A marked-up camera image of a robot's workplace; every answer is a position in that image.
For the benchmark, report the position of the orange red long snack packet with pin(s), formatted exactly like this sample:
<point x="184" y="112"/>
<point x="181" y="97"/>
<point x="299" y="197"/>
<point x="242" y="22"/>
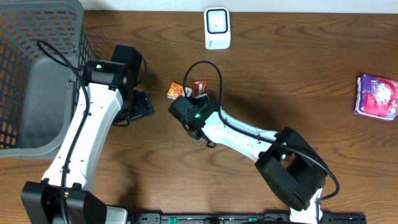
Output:
<point x="199" y="87"/>

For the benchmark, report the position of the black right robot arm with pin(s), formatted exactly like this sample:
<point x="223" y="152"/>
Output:
<point x="290" y="167"/>

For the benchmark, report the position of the grey plastic mesh basket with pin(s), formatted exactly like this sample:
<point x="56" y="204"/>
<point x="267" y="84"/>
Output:
<point x="38" y="95"/>

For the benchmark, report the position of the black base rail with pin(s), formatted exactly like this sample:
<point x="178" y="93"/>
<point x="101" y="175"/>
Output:
<point x="236" y="218"/>

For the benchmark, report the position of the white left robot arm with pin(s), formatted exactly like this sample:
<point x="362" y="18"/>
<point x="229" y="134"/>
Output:
<point x="107" y="96"/>

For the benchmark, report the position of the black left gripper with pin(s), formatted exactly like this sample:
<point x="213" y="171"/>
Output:
<point x="143" y="106"/>

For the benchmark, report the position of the small orange snack packet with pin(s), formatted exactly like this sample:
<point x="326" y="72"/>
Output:
<point x="177" y="90"/>

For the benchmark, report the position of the purple red snack packet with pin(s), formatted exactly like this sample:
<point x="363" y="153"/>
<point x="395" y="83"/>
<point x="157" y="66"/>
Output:
<point x="376" y="97"/>

